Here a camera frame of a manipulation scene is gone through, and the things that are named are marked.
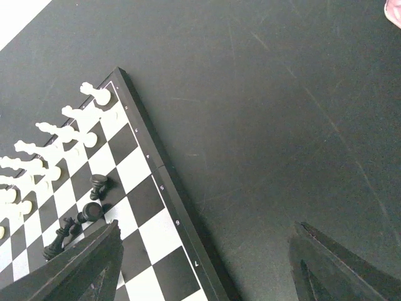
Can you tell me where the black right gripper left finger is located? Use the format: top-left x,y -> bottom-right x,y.
1,220 -> 124,300

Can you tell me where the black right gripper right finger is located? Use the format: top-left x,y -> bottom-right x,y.
289,222 -> 400,300

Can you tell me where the black queen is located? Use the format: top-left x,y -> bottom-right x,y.
43,217 -> 78,261

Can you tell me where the black bishop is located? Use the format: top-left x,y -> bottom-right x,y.
77,202 -> 103,224

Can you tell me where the black pawn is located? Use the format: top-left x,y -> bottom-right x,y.
90,174 -> 108,200

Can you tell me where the white chess piece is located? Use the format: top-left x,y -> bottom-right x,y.
80,82 -> 112,106
61,105 -> 103,132
35,122 -> 98,147

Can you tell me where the black white chessboard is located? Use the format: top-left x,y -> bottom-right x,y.
1,68 -> 241,300

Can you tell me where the pink rimmed metal tin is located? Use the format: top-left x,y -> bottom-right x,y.
384,0 -> 401,28

